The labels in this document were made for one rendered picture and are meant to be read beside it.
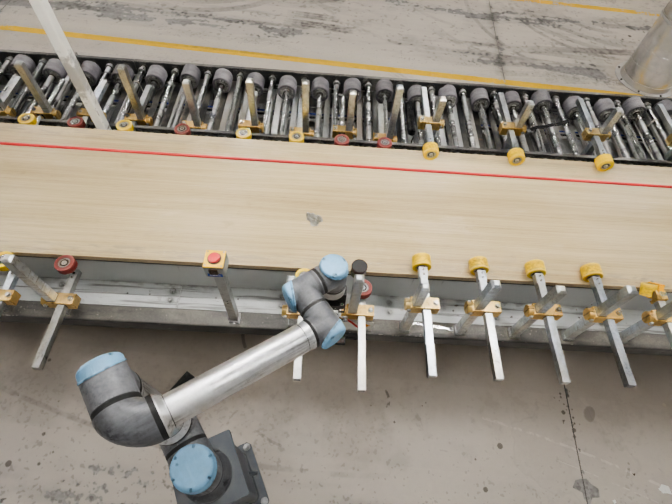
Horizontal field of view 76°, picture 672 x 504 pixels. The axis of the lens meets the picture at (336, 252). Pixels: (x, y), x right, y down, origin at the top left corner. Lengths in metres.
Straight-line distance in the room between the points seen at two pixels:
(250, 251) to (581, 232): 1.55
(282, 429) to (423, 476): 0.79
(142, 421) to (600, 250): 1.99
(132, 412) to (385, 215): 1.36
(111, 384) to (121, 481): 1.52
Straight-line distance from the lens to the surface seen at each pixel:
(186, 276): 2.13
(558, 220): 2.33
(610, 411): 3.10
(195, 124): 2.57
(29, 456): 2.89
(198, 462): 1.68
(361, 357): 1.74
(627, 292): 1.90
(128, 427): 1.15
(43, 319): 2.29
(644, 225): 2.57
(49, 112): 2.88
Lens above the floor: 2.50
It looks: 58 degrees down
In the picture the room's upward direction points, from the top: 6 degrees clockwise
